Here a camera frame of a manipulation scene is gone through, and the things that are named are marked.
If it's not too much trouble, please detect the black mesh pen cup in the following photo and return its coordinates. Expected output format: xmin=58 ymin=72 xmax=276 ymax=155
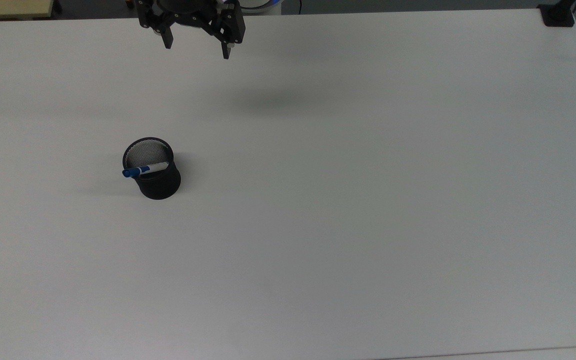
xmin=122 ymin=137 xmax=182 ymax=201

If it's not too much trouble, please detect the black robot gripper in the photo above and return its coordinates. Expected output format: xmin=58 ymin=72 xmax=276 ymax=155
xmin=135 ymin=0 xmax=247 ymax=60

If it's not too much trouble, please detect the light wooden side table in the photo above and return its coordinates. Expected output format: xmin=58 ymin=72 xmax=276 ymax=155
xmin=0 ymin=0 xmax=55 ymax=21

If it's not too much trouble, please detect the blue and white marker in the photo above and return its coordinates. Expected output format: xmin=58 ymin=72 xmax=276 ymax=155
xmin=121 ymin=161 xmax=170 ymax=179

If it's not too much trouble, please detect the black table clamp mount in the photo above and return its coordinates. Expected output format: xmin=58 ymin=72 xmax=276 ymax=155
xmin=537 ymin=0 xmax=576 ymax=28

